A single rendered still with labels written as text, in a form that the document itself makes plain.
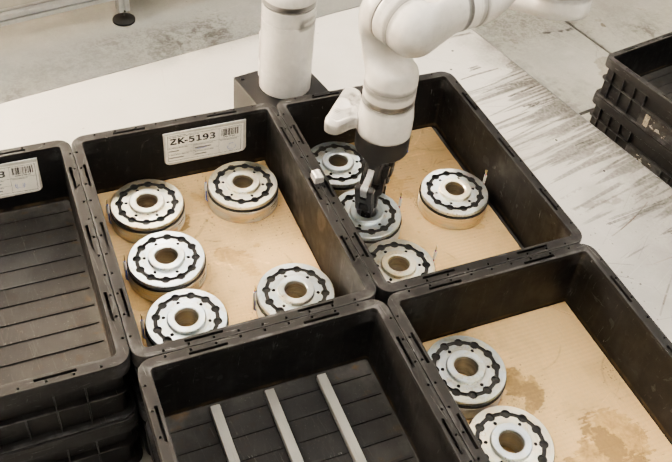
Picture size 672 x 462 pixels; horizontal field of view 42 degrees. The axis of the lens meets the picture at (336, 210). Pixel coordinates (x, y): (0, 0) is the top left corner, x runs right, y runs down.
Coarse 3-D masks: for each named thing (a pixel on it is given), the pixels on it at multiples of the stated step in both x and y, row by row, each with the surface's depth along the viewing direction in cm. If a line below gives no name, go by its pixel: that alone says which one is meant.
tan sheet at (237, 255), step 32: (192, 192) 129; (192, 224) 124; (224, 224) 125; (256, 224) 125; (288, 224) 126; (224, 256) 120; (256, 256) 121; (288, 256) 121; (128, 288) 115; (224, 288) 116; (256, 288) 116
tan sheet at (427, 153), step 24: (432, 144) 141; (408, 168) 137; (432, 168) 137; (456, 168) 138; (408, 192) 133; (408, 216) 129; (408, 240) 125; (432, 240) 126; (456, 240) 126; (480, 240) 126; (504, 240) 127; (456, 264) 123
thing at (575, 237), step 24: (312, 96) 132; (336, 96) 132; (288, 120) 127; (480, 120) 131; (504, 144) 127; (312, 168) 120; (528, 168) 123; (360, 240) 111; (576, 240) 114; (480, 264) 109; (384, 288) 105; (408, 288) 105
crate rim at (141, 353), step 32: (128, 128) 123; (160, 128) 124; (96, 192) 113; (320, 192) 116; (96, 224) 109; (352, 256) 110; (128, 320) 99; (256, 320) 100; (288, 320) 101; (160, 352) 96
